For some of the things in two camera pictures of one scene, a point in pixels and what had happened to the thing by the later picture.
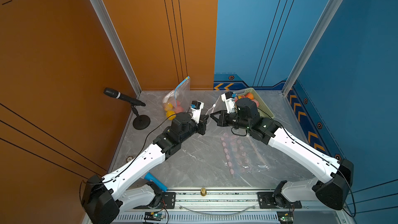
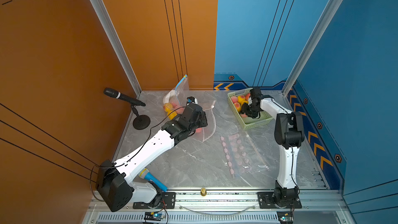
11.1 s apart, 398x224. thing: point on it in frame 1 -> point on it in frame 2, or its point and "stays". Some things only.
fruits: (169, 107) stays
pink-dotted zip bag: (219, 105) -> (207, 102)
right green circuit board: (285, 217) stays
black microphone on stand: (141, 122) stays
